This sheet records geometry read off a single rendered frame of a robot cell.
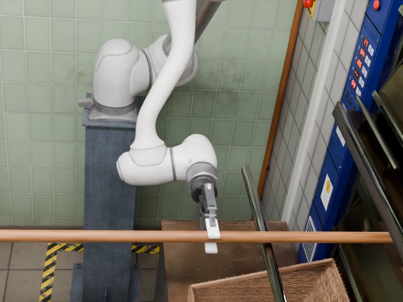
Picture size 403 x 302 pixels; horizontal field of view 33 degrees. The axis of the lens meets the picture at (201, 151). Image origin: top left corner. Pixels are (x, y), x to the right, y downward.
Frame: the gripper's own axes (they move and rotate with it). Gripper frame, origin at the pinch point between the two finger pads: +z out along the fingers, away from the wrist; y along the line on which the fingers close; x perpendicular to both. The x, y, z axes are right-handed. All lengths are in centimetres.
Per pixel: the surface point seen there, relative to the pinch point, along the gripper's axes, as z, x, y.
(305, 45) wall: -107, -50, -1
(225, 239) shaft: 1.7, -3.5, -0.4
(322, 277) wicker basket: -24, -46, 41
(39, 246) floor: -115, 56, 119
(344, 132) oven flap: -18.9, -36.2, -21.3
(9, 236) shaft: 1, 51, -1
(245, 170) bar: -30.4, -14.2, 1.8
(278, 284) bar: 15.2, -15.2, 1.5
